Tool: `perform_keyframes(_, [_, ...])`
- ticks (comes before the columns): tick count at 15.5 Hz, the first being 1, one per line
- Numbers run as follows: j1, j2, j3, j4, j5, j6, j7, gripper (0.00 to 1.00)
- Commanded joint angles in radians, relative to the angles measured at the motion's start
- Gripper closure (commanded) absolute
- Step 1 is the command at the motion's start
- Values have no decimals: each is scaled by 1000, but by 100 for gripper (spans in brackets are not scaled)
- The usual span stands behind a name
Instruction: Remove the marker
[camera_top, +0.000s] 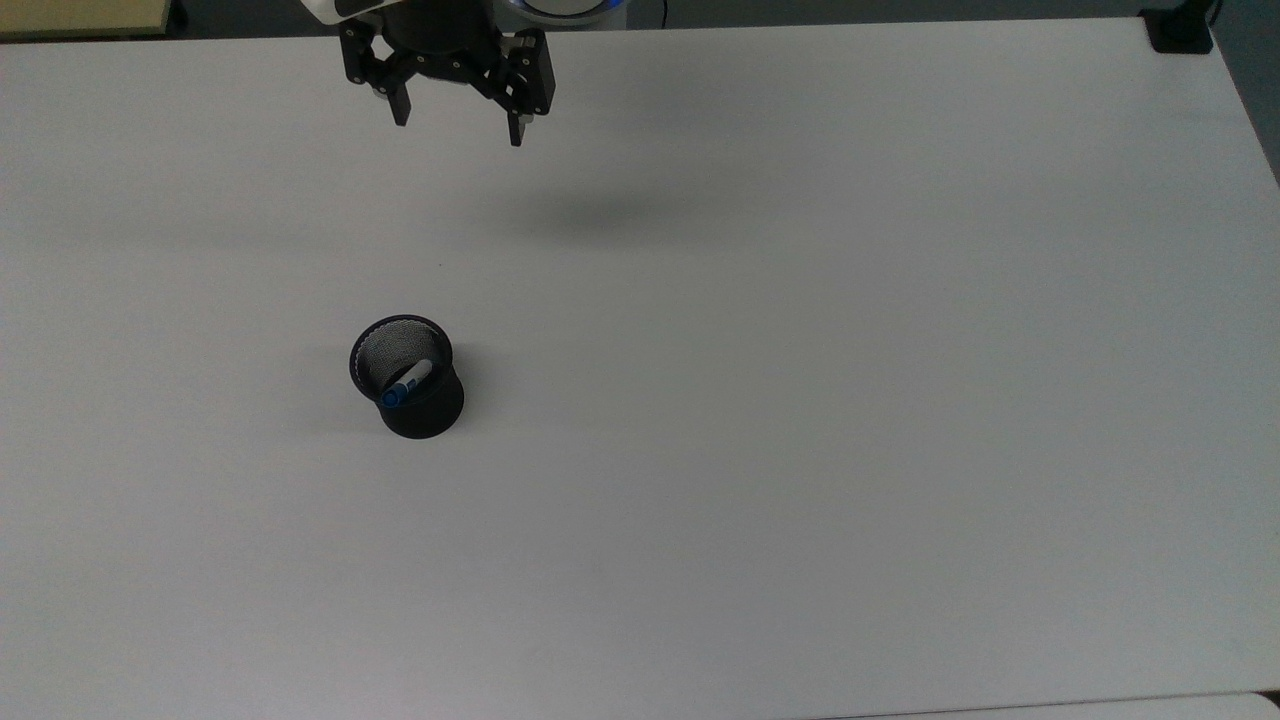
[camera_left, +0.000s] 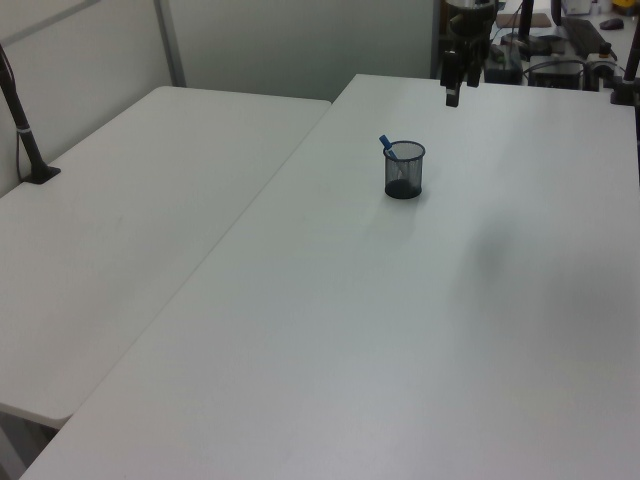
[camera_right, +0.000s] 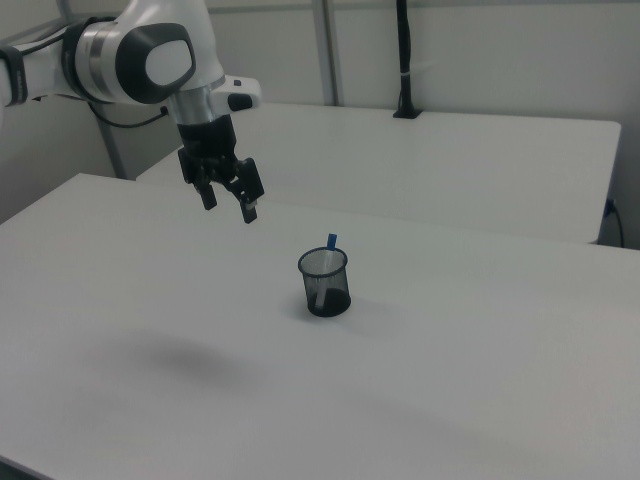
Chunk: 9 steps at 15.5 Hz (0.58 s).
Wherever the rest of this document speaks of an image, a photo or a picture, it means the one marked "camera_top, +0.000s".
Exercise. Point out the black table clamp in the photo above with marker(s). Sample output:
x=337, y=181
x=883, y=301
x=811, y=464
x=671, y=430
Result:
x=1180, y=35

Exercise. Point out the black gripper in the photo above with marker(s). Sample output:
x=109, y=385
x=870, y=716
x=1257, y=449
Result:
x=440, y=40

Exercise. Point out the light wooden table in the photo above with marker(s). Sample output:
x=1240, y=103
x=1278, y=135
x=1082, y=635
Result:
x=80, y=15

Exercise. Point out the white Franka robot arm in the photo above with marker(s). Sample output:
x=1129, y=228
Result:
x=322, y=6

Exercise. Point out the blue capped white marker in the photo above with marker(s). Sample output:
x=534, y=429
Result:
x=405, y=385

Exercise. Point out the black mesh pen cup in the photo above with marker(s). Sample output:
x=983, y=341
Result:
x=425, y=415

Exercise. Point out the white adjacent table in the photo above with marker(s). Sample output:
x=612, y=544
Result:
x=1150, y=710

